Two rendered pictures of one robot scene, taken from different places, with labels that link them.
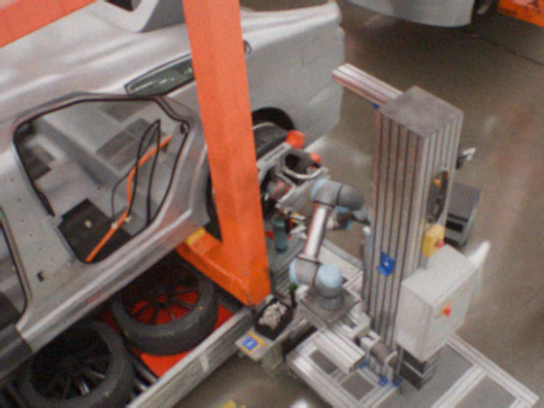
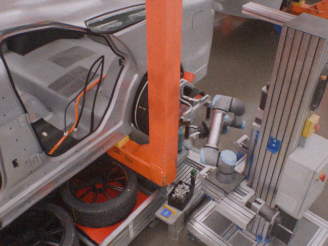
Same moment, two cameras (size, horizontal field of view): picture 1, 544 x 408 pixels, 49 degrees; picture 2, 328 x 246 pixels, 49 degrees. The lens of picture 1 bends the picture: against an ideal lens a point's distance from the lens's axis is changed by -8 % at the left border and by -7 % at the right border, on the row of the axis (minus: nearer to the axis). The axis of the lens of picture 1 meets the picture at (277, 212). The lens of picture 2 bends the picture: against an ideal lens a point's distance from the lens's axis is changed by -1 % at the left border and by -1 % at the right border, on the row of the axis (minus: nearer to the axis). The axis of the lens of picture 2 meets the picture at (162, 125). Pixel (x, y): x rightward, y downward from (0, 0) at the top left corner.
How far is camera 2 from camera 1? 0.84 m
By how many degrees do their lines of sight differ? 8
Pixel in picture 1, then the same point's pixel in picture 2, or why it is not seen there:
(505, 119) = not seen: hidden behind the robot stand
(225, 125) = (167, 45)
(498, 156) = not seen: hidden behind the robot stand
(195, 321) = (126, 199)
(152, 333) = (94, 210)
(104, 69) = (69, 8)
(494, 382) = not seen: outside the picture
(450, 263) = (318, 144)
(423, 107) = (315, 23)
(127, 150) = (72, 84)
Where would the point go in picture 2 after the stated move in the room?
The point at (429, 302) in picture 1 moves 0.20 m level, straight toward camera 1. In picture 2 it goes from (313, 169) to (316, 194)
